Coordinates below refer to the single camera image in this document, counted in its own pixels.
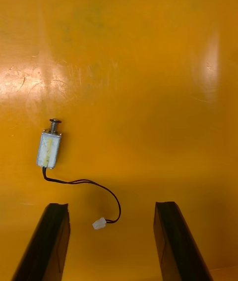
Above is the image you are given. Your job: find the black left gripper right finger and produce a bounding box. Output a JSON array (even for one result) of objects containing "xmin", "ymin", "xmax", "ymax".
[{"xmin": 153, "ymin": 201, "xmax": 214, "ymax": 281}]

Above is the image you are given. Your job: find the metal solenoid with white label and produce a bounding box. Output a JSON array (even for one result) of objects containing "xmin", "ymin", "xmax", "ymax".
[{"xmin": 36, "ymin": 118, "xmax": 121, "ymax": 230}]

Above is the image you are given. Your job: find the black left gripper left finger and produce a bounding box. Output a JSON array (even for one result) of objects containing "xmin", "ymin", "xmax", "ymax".
[{"xmin": 11, "ymin": 203, "xmax": 71, "ymax": 281}]

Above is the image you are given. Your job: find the yellow-orange plastic bin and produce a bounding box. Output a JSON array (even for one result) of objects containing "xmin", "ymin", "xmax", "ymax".
[{"xmin": 0, "ymin": 0, "xmax": 238, "ymax": 281}]

